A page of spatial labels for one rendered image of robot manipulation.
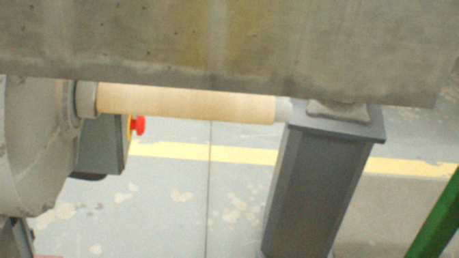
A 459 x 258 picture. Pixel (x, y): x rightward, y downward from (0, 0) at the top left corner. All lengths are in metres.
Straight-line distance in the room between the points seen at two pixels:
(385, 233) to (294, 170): 0.73
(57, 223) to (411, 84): 1.79
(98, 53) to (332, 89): 0.14
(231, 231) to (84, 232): 0.57
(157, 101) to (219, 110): 0.06
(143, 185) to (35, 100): 1.67
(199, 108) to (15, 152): 0.18
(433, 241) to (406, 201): 1.01
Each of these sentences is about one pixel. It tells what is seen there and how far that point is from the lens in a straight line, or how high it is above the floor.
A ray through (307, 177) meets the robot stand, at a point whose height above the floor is 0.49.
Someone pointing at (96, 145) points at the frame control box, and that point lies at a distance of 0.83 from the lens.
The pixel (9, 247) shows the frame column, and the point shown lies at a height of 0.87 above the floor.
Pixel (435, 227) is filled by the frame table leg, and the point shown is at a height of 0.69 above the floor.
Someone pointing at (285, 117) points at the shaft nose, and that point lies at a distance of 0.50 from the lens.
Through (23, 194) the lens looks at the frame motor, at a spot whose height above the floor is 1.22.
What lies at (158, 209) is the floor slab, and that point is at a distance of 2.01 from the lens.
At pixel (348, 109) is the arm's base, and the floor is 0.73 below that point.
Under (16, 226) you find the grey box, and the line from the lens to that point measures 1.00.
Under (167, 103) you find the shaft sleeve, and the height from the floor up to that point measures 1.26.
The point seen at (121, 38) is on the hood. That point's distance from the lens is 0.29.
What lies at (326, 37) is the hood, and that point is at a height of 1.43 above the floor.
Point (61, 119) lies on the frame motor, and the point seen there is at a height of 1.26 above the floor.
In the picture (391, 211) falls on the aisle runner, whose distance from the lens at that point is 2.22.
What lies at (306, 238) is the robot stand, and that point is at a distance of 1.76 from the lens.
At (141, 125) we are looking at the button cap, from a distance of 0.88.
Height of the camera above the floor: 1.57
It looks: 42 degrees down
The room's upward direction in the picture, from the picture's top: 7 degrees clockwise
